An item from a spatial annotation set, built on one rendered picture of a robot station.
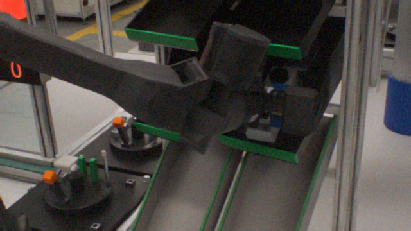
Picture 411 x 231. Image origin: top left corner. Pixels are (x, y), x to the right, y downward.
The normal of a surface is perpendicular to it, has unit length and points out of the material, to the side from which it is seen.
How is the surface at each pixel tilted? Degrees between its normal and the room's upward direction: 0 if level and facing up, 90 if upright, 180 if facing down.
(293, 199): 45
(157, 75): 20
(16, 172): 90
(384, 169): 0
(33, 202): 0
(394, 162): 0
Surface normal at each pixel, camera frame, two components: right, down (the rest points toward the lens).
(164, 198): -0.41, -0.37
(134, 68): 0.29, -0.90
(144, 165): -0.04, -0.90
